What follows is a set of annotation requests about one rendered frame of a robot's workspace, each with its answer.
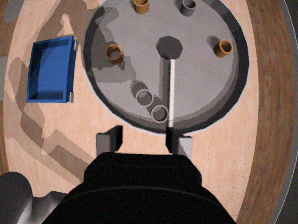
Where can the bronze ring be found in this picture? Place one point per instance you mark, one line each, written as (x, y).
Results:
(112, 48)
(141, 9)
(227, 46)

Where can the blue tray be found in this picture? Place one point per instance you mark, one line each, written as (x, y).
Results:
(46, 78)

